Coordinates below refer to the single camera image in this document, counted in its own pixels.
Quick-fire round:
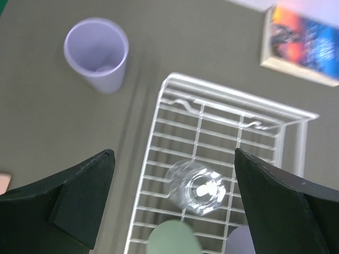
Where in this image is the brown cardboard sheet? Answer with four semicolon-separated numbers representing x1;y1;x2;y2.
0;172;12;195

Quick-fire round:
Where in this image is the clear glass cup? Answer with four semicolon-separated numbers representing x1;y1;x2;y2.
164;160;228;216

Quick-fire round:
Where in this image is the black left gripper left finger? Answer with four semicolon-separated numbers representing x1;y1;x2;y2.
1;149;115;253

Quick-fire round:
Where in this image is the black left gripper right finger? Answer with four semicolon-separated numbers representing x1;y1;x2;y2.
234;148;338;253

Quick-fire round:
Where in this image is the tall green cup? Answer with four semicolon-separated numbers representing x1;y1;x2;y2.
146;220;202;254

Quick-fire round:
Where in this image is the short purple cup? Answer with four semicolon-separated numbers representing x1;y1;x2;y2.
225;226;256;254

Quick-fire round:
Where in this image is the tall purple cup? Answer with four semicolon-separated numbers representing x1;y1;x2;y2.
63;17;129;94

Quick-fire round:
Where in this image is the white wire dish rack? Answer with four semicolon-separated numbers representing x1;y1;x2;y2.
124;72;318;253

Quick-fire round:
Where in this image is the paperback book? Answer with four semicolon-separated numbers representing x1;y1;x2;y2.
260;5;338;87

